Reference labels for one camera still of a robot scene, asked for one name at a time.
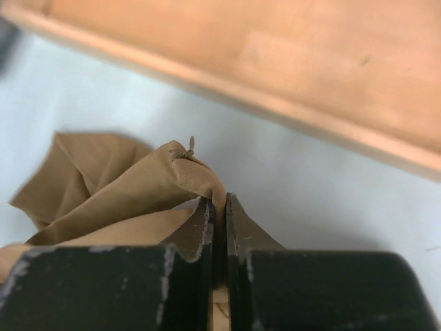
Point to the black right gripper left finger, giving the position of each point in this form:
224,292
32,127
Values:
157,287

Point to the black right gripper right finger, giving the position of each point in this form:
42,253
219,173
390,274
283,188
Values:
273,288

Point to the tan brown skirt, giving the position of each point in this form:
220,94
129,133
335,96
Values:
102,189

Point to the wooden clothes rack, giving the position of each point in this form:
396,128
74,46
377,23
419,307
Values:
363,73

